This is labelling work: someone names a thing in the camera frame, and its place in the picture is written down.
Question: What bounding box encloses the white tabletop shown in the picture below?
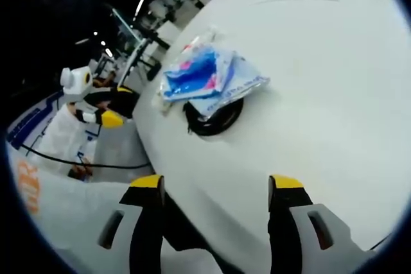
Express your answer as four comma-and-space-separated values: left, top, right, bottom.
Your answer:
132, 0, 409, 274

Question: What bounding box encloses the ceiling light strip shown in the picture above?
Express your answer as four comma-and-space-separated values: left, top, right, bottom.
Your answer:
134, 0, 148, 17

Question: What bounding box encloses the white blue-printed packet item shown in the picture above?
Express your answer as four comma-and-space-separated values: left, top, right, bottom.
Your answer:
189, 49, 271, 120

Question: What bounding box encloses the black cable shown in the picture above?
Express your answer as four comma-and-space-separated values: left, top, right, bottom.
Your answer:
17, 142, 151, 170

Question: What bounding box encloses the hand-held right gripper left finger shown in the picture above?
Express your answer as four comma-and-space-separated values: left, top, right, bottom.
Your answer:
97, 174, 166, 274

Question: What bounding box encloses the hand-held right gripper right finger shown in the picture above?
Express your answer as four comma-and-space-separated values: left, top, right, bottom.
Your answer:
268, 174, 376, 274

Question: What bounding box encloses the blue plastic packet item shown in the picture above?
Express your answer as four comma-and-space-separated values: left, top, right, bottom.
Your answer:
162, 42, 240, 102

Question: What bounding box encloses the black round coil item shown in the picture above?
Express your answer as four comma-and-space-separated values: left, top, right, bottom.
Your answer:
182, 96, 245, 137

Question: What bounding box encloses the clear plastic bag item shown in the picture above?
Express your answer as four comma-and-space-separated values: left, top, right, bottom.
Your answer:
181, 25, 229, 60

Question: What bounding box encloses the person's white printed clothing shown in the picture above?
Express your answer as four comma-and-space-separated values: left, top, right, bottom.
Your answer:
8, 150, 225, 274

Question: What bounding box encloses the white and blue partition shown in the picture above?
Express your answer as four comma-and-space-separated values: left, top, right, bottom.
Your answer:
6, 90, 67, 150

